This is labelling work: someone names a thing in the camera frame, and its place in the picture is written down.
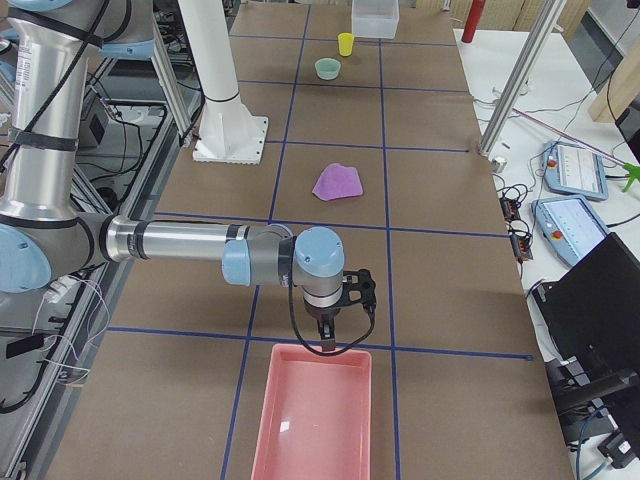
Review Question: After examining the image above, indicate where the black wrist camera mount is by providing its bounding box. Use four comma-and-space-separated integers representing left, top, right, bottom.
339, 269, 377, 314

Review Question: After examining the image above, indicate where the pink plastic bin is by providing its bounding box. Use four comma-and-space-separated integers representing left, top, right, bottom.
251, 344, 372, 479

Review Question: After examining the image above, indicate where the purple microfiber cloth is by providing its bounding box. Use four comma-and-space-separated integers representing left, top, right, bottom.
312, 163, 364, 201

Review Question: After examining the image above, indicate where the yellow plastic cup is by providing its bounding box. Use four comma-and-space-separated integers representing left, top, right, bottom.
337, 32, 355, 57

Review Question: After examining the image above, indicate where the red cylinder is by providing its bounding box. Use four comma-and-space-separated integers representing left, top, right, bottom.
461, 0, 486, 44

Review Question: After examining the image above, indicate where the clear plastic box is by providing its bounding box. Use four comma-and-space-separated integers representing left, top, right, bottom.
351, 0, 399, 39

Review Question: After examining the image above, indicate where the aluminium frame post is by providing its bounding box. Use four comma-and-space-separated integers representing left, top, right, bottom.
478, 0, 566, 157

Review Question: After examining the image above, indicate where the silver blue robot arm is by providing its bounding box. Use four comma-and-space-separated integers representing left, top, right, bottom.
1, 1, 349, 356

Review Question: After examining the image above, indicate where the far teach pendant tablet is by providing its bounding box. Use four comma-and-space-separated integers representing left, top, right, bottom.
541, 141, 609, 201

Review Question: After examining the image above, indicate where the black monitor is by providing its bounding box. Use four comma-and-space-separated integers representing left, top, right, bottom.
533, 232, 639, 422

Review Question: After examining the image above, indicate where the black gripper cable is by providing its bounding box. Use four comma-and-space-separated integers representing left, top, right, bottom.
288, 282, 376, 356

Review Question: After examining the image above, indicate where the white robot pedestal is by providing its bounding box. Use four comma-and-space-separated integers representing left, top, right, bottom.
179, 0, 269, 165

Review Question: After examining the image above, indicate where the teach pendant tablet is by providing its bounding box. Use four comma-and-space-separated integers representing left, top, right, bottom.
531, 194, 610, 267
541, 141, 609, 201

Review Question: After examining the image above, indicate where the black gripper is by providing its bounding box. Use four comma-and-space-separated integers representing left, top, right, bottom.
305, 303, 341, 353

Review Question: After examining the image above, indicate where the near teach pendant tablet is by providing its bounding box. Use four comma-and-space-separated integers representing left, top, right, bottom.
531, 194, 610, 267

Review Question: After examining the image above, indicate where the reacher grabber stick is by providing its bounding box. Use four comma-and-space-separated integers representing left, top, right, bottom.
512, 107, 640, 193

